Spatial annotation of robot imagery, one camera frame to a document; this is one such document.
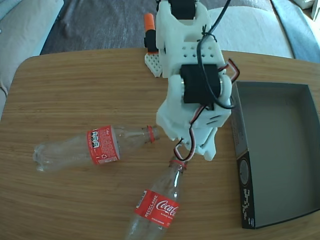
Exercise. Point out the grey rug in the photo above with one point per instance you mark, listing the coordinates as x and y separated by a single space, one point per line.
105 25

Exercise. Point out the orange and black clamp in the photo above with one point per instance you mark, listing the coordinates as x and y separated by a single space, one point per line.
148 21

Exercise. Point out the clear bottle red label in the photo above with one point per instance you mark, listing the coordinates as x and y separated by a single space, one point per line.
157 207
103 146

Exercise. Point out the light blue cloth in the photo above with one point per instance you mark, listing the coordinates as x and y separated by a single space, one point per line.
295 27

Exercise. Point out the grey cardboard box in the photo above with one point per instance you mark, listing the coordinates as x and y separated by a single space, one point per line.
280 150

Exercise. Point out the white sofa cushion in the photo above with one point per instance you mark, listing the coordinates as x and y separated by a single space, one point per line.
250 32
22 37

